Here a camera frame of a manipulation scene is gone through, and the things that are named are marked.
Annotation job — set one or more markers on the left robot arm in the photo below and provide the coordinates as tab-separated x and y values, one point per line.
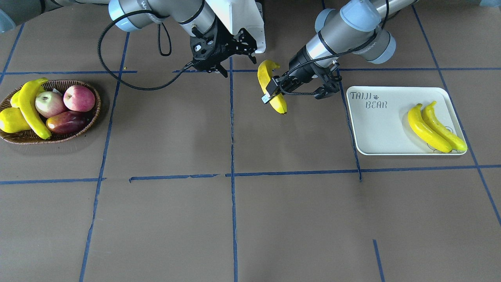
359	27

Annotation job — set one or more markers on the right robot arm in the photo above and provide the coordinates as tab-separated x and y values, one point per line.
133	15

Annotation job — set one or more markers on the red apple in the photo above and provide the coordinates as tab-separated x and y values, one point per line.
79	98

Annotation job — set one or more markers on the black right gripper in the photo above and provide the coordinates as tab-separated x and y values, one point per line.
217	41

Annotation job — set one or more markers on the yellow carambola fruit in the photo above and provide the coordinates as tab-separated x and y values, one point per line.
14	101

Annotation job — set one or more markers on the white bear print tray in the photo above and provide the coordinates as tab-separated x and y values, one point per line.
379	118

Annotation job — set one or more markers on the brown wicker basket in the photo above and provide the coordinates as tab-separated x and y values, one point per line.
28	137

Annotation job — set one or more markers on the yellow banana moved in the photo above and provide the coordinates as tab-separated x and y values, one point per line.
425	132
429	117

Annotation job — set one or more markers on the yellow banana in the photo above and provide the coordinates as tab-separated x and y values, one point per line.
26	103
269	86

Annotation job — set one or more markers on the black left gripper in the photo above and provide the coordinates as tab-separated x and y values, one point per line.
300	65

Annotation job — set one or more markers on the dark purple plum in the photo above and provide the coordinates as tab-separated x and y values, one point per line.
67	122

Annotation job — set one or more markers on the yellow lemon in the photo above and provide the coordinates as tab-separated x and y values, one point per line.
13	121

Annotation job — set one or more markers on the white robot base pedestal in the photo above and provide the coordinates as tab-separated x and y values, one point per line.
238	14

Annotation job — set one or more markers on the pale pear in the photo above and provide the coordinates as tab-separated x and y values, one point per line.
50	104

